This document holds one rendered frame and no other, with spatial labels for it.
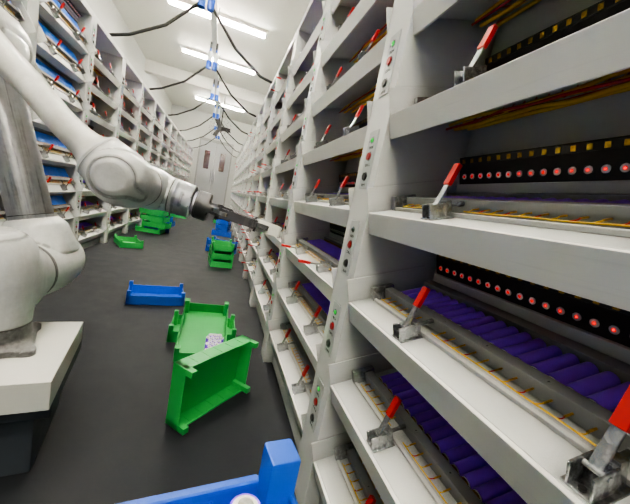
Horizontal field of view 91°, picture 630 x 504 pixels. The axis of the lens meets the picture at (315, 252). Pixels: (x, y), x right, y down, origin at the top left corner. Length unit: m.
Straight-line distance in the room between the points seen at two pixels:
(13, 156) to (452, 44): 1.09
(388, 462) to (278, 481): 0.38
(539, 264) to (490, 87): 0.23
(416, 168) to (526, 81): 0.31
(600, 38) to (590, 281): 0.21
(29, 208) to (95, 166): 0.48
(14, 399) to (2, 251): 0.31
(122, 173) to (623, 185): 0.75
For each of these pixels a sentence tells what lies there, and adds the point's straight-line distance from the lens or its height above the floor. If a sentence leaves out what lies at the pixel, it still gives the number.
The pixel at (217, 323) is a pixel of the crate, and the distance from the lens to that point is 1.60.
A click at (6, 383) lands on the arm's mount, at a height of 0.27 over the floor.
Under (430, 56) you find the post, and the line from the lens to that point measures 0.75.
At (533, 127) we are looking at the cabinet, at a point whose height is 0.93.
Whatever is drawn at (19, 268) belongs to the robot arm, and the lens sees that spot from 0.95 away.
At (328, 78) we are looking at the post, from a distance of 1.42.
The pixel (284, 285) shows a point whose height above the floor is 0.37.
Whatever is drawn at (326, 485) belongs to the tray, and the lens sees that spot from 0.82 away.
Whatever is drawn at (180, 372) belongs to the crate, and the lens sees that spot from 1.03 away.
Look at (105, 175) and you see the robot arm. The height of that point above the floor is 0.70.
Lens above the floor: 0.72
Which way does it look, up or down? 8 degrees down
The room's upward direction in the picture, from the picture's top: 11 degrees clockwise
